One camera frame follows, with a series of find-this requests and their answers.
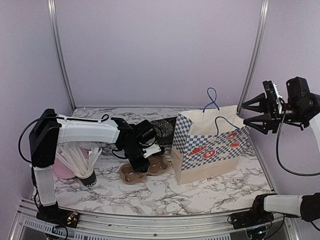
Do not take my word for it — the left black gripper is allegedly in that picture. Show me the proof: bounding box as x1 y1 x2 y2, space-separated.
122 142 151 173

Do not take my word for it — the pink round plate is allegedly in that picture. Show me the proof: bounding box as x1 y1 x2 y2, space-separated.
53 147 92 179

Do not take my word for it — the aluminium frame post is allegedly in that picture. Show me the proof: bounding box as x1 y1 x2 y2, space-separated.
237 0 270 114
47 0 76 112

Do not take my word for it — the blue checkered paper bag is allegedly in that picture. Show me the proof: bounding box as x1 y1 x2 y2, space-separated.
170 96 250 185

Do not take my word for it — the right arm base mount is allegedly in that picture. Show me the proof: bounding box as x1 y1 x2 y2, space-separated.
227 193 275 230

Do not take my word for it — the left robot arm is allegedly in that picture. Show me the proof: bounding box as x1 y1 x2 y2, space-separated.
27 108 162 223

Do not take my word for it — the black floral square plate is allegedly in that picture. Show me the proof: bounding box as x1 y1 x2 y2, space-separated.
151 117 177 146

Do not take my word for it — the aluminium front rail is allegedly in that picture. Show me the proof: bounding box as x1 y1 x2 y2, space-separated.
8 199 301 240

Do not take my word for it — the left aluminium frame post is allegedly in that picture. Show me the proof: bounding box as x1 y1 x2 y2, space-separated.
47 0 76 112

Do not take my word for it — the black cup holding straws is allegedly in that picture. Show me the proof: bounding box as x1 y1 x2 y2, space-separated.
78 169 97 188

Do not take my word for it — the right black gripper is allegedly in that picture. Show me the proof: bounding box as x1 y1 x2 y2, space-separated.
242 92 307 134

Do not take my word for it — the brown cardboard cup carrier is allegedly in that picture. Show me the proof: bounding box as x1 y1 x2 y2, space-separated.
119 156 171 186

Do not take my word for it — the right aluminium frame post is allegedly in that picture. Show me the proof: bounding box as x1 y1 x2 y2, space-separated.
237 0 270 114

